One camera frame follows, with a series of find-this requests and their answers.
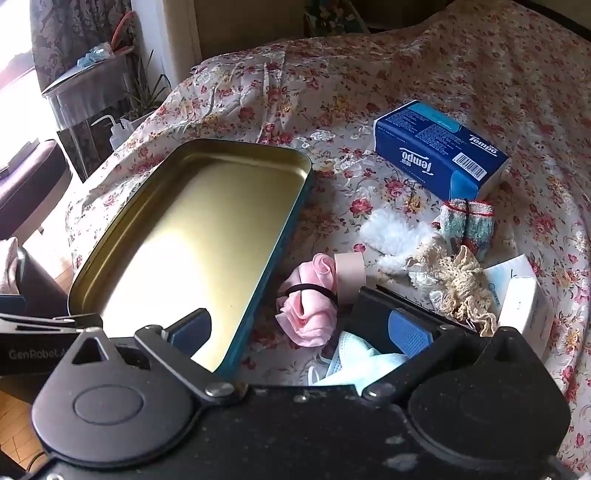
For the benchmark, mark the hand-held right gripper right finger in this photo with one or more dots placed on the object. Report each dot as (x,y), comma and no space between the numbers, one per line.
(411,330)

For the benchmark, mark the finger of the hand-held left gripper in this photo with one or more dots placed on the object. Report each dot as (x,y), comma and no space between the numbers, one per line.
(27,353)

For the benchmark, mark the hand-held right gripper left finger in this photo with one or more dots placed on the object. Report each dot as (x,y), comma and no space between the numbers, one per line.
(191,330)

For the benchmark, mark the cream lace cloth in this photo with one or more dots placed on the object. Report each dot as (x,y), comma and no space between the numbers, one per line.
(457,277)

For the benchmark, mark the beige tape roll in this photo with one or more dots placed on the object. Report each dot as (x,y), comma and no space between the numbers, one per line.
(348,277)

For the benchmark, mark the gold metal tin tray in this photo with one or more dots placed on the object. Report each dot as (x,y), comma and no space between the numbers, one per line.
(184,230)

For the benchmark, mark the pink cloth bundle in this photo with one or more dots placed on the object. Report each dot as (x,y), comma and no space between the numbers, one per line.
(304,314)

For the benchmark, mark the small white tissue pack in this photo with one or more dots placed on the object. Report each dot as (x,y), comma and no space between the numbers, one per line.
(526,309)
(508,272)

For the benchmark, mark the knitted red-trimmed cloth bundle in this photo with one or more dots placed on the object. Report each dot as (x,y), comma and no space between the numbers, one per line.
(475,226)

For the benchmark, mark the black flat case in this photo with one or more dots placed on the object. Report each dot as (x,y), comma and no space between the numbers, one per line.
(371,309)

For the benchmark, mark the white fluffy plush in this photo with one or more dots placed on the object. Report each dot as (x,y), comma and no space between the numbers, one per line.
(388,235)

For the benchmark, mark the purple stool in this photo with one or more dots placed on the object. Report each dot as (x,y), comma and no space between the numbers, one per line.
(32,194)

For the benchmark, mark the blue tissue pack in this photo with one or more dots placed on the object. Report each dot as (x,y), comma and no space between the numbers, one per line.
(429,138)

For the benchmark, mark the dark book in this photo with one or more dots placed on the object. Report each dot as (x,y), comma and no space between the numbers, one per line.
(18,159)

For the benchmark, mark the white squeeze bottle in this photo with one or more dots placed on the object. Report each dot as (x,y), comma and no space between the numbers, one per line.
(124,131)

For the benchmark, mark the potted plant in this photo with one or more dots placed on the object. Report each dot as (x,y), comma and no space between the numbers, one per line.
(147,97)

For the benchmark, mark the floral bedspread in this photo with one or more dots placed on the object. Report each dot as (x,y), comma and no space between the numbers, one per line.
(369,69)

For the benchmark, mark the blue plastic bag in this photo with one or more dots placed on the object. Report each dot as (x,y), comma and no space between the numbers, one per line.
(94,55)

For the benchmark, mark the beige headboard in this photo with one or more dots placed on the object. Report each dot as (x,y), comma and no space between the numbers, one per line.
(249,27)

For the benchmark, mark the colourful printed board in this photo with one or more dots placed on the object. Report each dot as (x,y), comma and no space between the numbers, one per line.
(332,14)

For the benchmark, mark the grey patterned curtain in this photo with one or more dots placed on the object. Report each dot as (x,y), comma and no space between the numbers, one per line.
(69,27)

